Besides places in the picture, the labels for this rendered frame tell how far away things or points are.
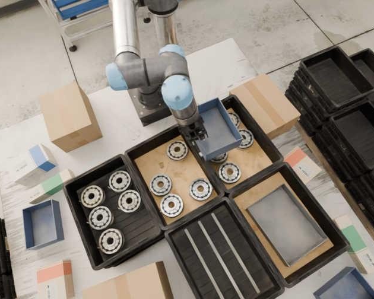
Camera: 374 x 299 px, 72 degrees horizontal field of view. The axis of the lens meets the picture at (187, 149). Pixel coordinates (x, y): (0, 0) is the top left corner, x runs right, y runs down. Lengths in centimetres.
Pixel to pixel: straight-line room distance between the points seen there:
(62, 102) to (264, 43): 200
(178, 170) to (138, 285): 50
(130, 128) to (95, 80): 129
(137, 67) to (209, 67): 100
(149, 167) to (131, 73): 63
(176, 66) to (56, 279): 106
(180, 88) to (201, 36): 222
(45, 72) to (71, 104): 154
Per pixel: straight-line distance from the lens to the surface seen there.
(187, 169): 122
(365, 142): 204
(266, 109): 134
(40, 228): 153
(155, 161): 125
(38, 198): 152
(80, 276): 142
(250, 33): 289
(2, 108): 302
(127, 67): 72
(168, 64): 71
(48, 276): 140
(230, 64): 169
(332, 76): 207
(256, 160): 125
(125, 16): 88
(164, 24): 109
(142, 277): 112
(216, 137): 101
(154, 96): 138
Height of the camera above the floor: 199
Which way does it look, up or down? 68 degrees down
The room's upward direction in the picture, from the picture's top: 10 degrees counter-clockwise
